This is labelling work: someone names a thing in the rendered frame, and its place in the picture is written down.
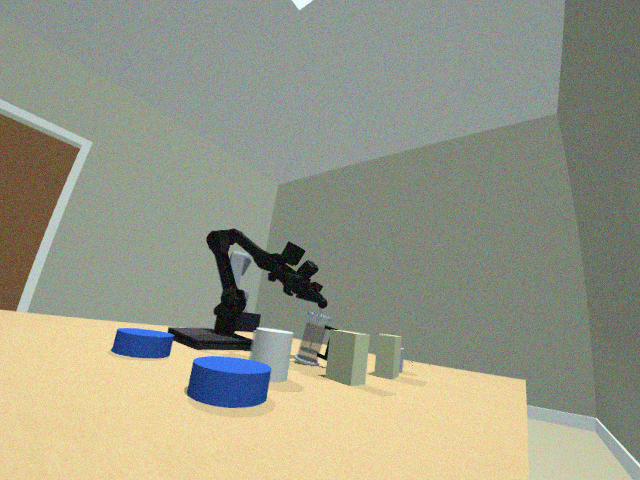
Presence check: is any white cylinder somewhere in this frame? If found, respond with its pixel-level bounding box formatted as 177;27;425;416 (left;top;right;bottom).
251;328;293;382

